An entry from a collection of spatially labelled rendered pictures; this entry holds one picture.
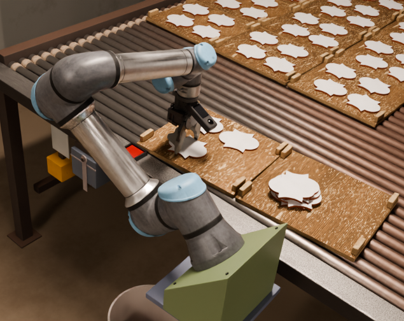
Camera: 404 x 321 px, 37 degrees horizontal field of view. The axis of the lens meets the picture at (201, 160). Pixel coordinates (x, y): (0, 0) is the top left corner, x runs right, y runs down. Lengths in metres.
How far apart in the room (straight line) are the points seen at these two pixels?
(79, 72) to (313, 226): 0.83
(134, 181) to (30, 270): 1.42
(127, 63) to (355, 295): 0.87
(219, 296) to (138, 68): 0.61
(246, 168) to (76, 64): 0.76
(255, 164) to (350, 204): 0.34
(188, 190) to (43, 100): 0.43
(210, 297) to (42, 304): 1.44
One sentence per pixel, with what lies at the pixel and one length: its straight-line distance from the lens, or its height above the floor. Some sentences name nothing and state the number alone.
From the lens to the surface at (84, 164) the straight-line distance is 2.21.
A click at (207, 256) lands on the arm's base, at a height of 1.05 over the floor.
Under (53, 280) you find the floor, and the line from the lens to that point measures 2.90.
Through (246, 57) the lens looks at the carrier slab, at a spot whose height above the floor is 0.94.
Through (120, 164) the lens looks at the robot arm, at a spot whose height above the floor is 1.17.
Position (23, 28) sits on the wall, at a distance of 4.58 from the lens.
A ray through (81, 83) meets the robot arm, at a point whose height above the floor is 1.40.
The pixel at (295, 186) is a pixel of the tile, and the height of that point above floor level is 0.98.
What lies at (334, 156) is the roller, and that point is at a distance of 2.20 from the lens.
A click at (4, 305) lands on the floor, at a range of 2.84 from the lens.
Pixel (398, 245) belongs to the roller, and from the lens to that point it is 1.91.
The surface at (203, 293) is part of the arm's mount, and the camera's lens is 1.49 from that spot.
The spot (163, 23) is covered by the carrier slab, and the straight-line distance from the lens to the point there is 2.95.
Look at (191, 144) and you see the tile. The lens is 2.08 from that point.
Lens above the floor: 2.15
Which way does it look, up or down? 37 degrees down
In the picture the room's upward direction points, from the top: 6 degrees clockwise
